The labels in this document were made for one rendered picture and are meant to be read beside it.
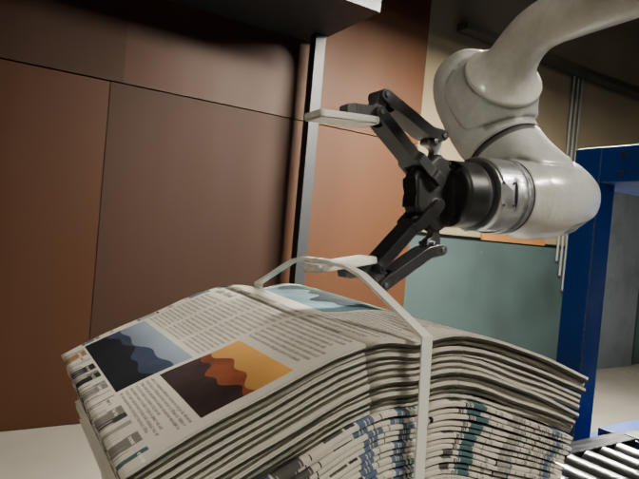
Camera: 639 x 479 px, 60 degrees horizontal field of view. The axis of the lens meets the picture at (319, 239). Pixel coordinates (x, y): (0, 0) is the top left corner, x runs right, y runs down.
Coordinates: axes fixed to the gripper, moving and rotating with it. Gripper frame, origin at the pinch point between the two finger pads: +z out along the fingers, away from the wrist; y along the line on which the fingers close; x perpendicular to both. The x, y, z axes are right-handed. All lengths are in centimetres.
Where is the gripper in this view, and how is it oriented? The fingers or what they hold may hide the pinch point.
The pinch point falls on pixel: (320, 188)
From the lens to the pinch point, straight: 52.6
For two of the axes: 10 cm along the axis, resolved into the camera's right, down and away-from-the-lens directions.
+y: -0.1, 10.0, 0.3
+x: -5.4, -0.3, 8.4
